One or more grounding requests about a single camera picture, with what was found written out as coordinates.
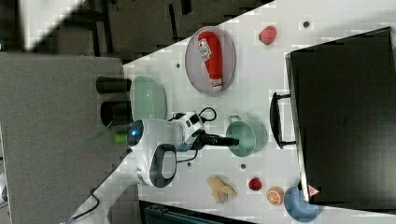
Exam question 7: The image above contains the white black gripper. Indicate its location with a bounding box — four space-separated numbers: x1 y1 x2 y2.
176 111 239 152

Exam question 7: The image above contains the light green plastic mug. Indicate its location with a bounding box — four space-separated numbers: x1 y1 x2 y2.
226 115 268 157

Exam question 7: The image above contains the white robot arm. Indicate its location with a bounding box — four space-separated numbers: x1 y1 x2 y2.
63 111 239 224

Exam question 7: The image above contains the yellow banana toy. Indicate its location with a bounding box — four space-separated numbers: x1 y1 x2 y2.
207 176 237 203

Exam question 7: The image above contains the red strawberry toy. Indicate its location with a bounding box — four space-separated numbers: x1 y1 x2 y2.
248 177 262 191

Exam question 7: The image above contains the grey round plate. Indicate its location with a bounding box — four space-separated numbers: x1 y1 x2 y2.
185 26 236 96

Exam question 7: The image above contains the green perforated colander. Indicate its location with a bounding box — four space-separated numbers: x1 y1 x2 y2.
130 76 167 120

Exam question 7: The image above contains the orange slice toy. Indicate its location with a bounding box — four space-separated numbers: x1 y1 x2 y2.
266 186 284 206

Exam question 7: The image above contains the green slotted spatula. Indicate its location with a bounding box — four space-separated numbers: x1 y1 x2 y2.
83 122 129 146

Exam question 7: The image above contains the red plush ketchup bottle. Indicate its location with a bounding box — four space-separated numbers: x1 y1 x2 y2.
198 32 223 91

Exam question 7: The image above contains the blue plastic cup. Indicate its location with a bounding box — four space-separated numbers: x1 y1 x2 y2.
284 187 319 223

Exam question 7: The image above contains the pink peach toy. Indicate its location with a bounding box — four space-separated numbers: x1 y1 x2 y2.
259 26 276 45

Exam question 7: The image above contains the black cylindrical container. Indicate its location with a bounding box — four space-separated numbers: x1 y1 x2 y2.
96 77 132 94

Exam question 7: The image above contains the black toaster oven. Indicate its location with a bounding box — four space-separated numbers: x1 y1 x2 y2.
285 27 396 214

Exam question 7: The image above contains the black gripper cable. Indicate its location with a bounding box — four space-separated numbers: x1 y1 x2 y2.
167 106 218 164

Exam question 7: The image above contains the blue metal frame rail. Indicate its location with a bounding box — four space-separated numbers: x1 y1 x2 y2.
139 200 253 224

